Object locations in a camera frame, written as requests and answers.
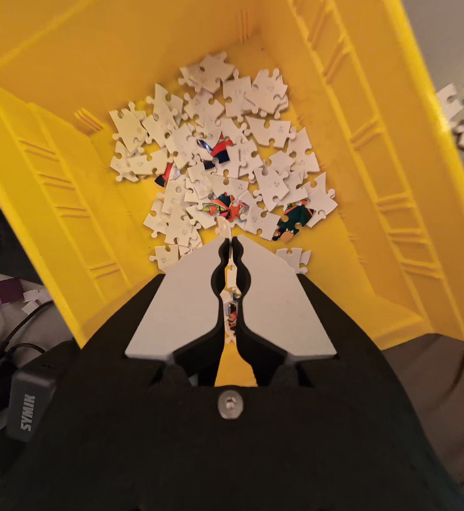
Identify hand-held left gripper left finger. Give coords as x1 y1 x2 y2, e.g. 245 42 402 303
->
125 237 232 387

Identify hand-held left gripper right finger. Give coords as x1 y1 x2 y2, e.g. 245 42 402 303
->
232 235 338 387

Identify pile of puzzle pieces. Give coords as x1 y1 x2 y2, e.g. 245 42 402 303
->
108 52 338 276

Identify yellow plastic bin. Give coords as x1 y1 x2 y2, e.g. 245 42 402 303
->
0 0 464 352

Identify torn white paper strip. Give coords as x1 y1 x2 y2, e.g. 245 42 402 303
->
21 288 53 314

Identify person's beige trousers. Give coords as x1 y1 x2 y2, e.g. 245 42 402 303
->
384 331 464 488

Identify black power adapter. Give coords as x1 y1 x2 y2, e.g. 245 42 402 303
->
5 365 59 442

